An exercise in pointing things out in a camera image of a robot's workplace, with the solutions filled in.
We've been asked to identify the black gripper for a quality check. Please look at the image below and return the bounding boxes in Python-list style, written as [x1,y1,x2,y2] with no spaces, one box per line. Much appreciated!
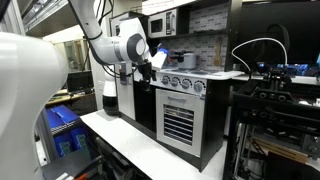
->
[138,61,158,93]

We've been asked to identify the white oven door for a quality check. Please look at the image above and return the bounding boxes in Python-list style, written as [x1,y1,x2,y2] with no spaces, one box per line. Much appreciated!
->
[155,88,206,158]

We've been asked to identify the white fridge door with dispenser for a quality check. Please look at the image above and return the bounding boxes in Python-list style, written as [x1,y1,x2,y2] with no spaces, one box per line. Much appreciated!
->
[114,63,137,121]

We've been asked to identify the grey pot with black lid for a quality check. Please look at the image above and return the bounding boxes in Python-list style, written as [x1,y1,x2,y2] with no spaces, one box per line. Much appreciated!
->
[173,49,198,70]

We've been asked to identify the white black cylinder device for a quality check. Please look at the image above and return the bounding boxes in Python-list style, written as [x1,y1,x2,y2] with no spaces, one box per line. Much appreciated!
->
[102,68,120,117]

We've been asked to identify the small black background monitor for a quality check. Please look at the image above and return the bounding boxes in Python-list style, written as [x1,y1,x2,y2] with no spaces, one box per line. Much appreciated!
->
[66,70,95,94]

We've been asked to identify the white toy microwave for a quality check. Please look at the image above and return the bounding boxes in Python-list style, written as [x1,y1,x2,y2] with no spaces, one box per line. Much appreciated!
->
[148,8,178,39]

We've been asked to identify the wooden spatula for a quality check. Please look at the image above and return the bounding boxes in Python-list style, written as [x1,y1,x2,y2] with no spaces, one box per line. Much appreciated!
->
[213,36,224,67]

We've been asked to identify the white toy kitchen unit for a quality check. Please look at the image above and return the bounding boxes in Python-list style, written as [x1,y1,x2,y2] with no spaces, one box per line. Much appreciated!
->
[109,0,243,173]

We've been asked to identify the blue storage box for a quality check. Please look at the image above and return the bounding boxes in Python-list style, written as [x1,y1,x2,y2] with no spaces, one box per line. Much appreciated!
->
[45,104,81,131]
[53,128,92,158]

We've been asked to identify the metal overhead shelf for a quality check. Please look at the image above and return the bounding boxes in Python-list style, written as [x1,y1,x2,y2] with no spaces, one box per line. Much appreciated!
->
[21,0,88,38]

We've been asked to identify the large black monitor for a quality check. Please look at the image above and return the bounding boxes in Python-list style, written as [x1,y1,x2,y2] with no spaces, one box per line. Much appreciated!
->
[238,1,320,66]

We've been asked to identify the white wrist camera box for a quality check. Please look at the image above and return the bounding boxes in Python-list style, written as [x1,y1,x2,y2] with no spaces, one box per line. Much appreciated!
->
[151,47,170,71]

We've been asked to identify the white cable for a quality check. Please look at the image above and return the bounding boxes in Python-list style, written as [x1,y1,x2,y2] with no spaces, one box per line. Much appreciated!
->
[230,37,288,73]

